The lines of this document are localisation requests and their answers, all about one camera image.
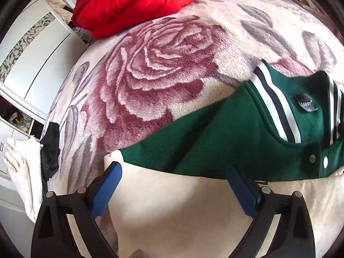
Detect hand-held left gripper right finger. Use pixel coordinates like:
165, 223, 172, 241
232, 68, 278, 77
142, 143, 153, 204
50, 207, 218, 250
225, 165, 316, 258

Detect rose print plush blanket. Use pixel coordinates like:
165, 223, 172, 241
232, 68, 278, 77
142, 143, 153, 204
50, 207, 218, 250
44, 0, 344, 258

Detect green varsity jacket cream sleeves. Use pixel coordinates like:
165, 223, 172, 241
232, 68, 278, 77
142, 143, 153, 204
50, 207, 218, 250
103, 59, 344, 258

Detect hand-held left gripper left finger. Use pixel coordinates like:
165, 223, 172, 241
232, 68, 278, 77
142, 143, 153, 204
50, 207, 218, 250
31, 161, 123, 258

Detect beige clothes pile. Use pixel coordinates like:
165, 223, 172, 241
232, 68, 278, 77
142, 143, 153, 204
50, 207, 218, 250
41, 0, 74, 23

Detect cluttered open shelf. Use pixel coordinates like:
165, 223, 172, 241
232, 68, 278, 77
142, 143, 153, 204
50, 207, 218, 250
0, 97, 45, 140

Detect red quilted jacket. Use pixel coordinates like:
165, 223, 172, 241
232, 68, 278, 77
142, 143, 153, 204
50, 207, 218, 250
71, 0, 194, 39

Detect white wardrobe patterned strip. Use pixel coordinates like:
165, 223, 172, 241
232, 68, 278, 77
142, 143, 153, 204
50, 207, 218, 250
0, 0, 89, 124

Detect cream fluffy towel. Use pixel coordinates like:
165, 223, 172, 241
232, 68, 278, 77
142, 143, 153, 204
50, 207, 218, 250
4, 137, 44, 223

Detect black cloth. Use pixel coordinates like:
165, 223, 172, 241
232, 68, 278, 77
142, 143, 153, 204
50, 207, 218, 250
40, 121, 61, 182

